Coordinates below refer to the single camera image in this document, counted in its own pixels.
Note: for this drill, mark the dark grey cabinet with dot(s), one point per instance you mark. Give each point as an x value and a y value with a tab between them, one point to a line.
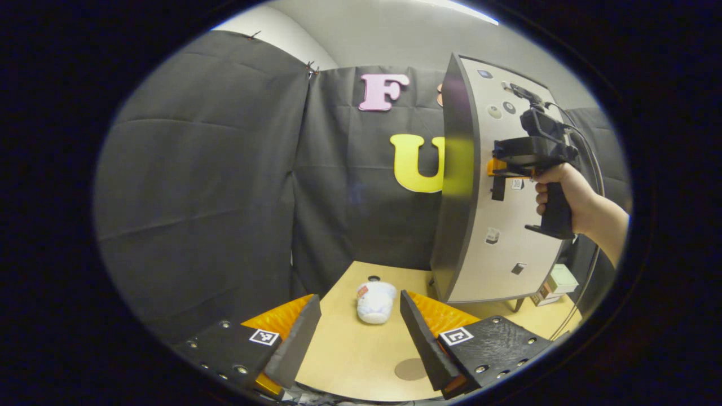
457	225

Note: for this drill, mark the black backdrop cloth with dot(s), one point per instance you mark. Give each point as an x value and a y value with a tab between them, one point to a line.
197	197

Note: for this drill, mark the brown book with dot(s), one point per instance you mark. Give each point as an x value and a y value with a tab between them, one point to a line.
543	294

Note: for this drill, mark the white soft toy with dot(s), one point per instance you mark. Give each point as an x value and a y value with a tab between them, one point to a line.
375	301

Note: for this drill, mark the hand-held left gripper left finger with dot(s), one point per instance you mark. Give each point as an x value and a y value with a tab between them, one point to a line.
293	344

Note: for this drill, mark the brown round coaster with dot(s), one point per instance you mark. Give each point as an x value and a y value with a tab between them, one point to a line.
410	369

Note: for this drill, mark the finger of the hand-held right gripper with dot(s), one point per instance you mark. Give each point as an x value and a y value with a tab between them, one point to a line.
497	167

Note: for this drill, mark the green book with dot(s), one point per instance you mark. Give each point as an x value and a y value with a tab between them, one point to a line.
564	279

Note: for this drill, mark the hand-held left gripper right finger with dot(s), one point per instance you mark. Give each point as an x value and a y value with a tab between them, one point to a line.
423	344

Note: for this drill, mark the beige cabinet door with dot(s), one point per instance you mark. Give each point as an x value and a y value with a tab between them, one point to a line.
507	225

